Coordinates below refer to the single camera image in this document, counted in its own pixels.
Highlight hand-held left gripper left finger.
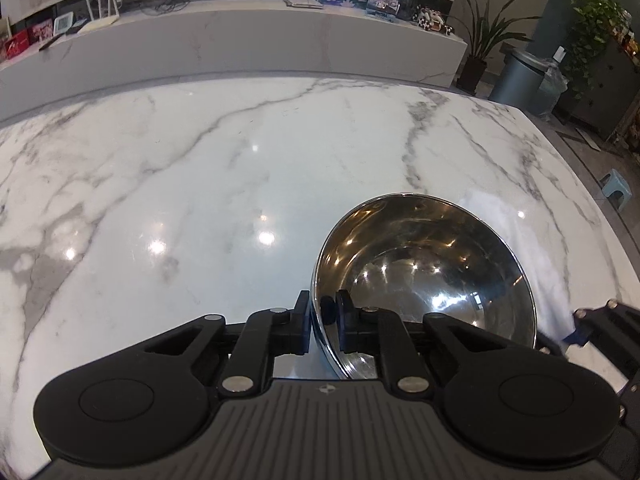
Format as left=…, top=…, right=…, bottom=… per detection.
left=137, top=289, right=313, bottom=394

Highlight white router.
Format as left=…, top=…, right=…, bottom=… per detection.
left=80, top=0, right=123, bottom=33

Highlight white marble media console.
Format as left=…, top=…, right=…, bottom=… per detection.
left=0, top=0, right=468, bottom=123

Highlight cow figurines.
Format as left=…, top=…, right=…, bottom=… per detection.
left=417, top=6, right=456, bottom=36

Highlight potted long-leaf plant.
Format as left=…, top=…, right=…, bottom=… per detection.
left=452, top=0, right=543, bottom=93

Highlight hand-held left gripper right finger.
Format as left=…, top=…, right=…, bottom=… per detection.
left=335, top=288, right=541, bottom=397

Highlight grey trash can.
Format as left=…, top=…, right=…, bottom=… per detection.
left=487, top=47, right=551, bottom=111

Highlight black cables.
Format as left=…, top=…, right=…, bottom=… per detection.
left=140, top=0, right=193, bottom=15

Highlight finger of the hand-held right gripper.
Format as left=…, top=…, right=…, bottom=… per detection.
left=537, top=332, right=628, bottom=393
left=562, top=299, right=640, bottom=348

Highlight dark cabinet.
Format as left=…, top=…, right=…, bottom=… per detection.
left=565, top=35, right=640, bottom=141

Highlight photo card stand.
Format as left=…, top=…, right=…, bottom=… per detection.
left=366, top=0, right=401, bottom=21

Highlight green ivy plant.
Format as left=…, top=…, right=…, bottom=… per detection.
left=560, top=0, right=631, bottom=101

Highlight clear plastic bag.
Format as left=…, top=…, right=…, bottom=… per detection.
left=535, top=60, right=571, bottom=121

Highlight blue steel bowl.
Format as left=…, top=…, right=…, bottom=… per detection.
left=310, top=194, right=538, bottom=381

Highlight blue plastic stool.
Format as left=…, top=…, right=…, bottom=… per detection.
left=597, top=169, right=632, bottom=211

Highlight red gift box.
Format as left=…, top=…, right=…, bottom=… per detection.
left=2, top=30, right=31, bottom=58

